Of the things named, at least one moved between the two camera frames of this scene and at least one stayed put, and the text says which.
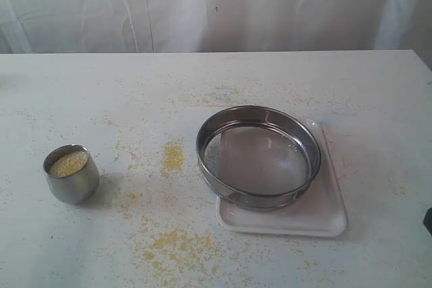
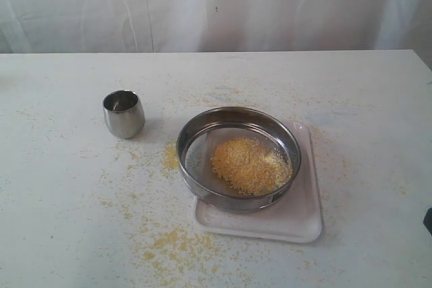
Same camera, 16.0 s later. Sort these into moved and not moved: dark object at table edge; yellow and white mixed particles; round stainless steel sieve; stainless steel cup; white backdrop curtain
Moved: yellow and white mixed particles; stainless steel cup; round stainless steel sieve
Not moved: white backdrop curtain; dark object at table edge
